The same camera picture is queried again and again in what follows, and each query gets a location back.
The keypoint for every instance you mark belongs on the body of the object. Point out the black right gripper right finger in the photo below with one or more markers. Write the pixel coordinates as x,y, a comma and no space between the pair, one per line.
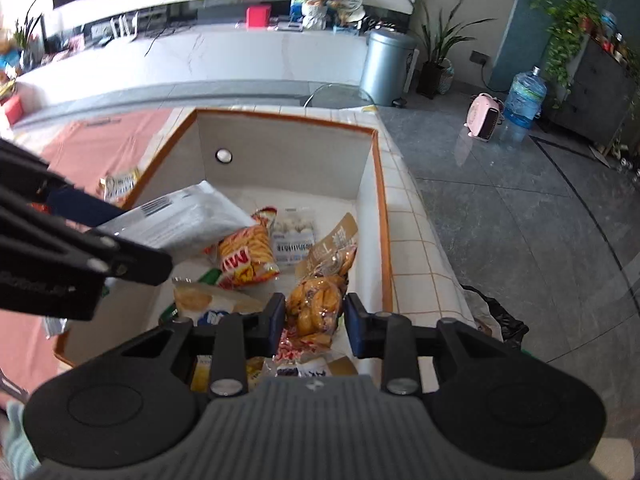
491,402

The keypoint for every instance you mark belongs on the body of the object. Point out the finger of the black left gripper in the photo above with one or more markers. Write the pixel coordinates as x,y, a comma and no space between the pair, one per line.
29,177
38,247

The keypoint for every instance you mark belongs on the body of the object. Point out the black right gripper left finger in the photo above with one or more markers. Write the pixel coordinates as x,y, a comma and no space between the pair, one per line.
142,398

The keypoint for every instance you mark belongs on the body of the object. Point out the yellow biscuit packet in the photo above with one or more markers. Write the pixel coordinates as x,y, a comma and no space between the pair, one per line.
115,188

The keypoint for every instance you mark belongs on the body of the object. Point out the beige brown snack pouch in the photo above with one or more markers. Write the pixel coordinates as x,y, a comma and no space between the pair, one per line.
257,369

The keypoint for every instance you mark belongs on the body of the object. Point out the white grey snack bag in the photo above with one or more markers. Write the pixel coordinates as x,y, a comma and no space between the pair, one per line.
182,223

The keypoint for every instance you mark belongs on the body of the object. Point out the orange red fries snack bag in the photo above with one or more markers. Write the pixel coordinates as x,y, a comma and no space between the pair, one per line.
245,258

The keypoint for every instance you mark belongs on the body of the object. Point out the clear peanut snack bag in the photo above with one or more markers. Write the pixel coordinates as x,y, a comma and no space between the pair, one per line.
314,307

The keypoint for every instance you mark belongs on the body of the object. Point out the pink table mat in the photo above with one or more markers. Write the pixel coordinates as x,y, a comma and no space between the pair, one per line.
84,152

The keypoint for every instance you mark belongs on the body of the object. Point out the potato chip packet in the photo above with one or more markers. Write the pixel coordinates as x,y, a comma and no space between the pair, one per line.
227,302

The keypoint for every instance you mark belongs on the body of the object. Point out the black garbage bag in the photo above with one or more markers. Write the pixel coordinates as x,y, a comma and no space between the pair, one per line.
493,319

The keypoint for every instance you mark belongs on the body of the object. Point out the white quail egg packet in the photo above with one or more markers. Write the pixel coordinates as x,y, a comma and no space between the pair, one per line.
293,233

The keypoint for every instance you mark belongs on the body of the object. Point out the orange storage box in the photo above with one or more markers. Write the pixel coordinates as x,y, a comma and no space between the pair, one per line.
256,159

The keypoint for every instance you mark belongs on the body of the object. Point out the white marble tv cabinet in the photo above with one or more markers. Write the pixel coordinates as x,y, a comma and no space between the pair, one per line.
203,53

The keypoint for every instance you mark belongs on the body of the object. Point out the red box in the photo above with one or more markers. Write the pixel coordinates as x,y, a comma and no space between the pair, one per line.
258,16

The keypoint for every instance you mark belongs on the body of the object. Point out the pink small heater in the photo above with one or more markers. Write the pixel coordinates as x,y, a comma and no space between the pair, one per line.
484,115

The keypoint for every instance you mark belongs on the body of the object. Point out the blue water bottle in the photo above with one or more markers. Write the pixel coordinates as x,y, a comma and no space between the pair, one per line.
523,104

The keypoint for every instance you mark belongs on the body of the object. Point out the silver trash can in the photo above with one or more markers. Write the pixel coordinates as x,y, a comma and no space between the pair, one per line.
389,64

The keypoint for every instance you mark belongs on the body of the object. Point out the teddy bear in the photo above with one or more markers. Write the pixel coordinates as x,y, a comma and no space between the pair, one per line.
320,14

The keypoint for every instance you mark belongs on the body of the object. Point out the dark grey side cabinet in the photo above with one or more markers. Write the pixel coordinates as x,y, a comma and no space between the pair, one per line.
598,97

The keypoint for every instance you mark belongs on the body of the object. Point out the potted green plant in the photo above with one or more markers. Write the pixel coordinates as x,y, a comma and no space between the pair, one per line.
438,39

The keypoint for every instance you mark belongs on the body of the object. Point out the hanging ivy plant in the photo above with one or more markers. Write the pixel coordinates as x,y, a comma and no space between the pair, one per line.
571,22

